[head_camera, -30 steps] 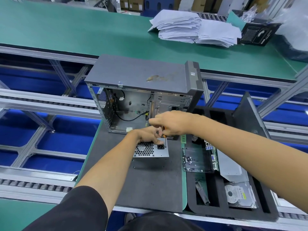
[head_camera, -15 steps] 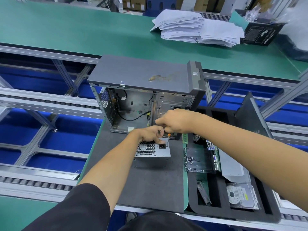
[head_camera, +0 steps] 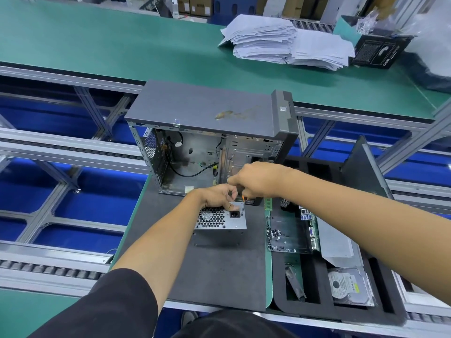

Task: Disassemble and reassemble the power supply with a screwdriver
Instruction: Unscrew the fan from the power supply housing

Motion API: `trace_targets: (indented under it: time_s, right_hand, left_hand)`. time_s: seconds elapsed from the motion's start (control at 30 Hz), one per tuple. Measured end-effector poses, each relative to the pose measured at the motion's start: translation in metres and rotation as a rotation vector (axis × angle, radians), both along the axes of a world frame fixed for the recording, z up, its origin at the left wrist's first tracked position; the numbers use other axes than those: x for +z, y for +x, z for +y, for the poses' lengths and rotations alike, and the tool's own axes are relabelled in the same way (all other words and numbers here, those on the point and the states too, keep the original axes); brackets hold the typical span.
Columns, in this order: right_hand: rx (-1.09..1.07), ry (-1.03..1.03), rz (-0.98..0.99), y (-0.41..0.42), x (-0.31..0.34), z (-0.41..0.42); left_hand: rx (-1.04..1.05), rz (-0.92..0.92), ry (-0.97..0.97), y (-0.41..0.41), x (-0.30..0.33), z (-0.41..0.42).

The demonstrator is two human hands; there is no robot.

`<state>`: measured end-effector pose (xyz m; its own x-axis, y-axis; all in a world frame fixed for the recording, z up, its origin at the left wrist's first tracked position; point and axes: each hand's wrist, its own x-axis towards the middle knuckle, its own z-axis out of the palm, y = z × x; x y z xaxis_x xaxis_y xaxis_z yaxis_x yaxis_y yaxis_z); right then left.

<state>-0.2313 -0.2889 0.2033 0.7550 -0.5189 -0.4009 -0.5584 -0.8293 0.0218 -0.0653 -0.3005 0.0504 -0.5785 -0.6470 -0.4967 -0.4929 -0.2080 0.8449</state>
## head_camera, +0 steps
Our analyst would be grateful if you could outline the person's right forearm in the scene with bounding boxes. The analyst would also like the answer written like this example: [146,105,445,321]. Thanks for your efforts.
[280,169,451,303]

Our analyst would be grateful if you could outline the person's left hand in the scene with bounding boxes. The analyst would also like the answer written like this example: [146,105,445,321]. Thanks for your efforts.
[186,182,241,213]

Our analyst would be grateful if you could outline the green motherboard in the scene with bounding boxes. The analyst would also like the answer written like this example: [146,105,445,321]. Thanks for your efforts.
[264,198,322,255]

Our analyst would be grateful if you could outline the silver optical drive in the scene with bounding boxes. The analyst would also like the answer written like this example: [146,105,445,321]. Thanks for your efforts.
[315,215,365,269]

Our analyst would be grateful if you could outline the stack of white papers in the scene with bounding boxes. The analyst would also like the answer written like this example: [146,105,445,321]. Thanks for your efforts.
[218,13,358,72]

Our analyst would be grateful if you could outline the grey computer tower case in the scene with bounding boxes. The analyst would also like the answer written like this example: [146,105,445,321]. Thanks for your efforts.
[124,80,301,197]

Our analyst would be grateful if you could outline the dark grey case side panel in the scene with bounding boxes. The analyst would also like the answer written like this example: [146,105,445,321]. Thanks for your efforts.
[340,135,396,202]

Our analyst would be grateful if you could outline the silver hard drive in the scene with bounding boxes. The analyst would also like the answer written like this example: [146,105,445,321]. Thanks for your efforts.
[327,267,376,307]

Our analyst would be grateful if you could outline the black cardboard box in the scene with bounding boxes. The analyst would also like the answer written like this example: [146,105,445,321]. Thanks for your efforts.
[348,32,416,70]

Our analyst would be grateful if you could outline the clear plastic tray with screws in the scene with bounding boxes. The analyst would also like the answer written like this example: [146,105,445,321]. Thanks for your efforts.
[265,209,314,254]

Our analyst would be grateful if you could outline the black foam tray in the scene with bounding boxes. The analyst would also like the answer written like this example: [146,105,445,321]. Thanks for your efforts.
[271,157,410,327]

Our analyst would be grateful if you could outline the dark grey foam mat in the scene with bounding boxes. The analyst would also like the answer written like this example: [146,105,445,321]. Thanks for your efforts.
[112,174,276,313]

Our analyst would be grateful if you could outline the clear plastic bag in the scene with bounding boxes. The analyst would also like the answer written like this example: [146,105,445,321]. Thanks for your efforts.
[404,0,451,93]

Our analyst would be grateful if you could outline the person's left shoe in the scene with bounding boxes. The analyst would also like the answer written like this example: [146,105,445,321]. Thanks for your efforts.
[179,310,200,329]

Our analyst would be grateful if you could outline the person's black trousers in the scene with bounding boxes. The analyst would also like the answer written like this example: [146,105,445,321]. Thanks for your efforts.
[168,309,301,338]

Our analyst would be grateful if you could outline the person's right hand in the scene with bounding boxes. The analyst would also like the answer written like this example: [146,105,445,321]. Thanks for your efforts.
[226,161,290,200]

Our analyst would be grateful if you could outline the silver power supply unit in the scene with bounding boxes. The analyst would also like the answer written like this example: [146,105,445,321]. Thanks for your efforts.
[193,202,249,234]

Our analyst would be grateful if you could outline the person's black shirt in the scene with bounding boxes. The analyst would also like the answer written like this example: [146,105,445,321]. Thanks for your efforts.
[27,267,160,338]

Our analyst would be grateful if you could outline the aluminium conveyor frame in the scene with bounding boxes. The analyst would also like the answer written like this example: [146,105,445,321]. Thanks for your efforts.
[0,63,451,338]

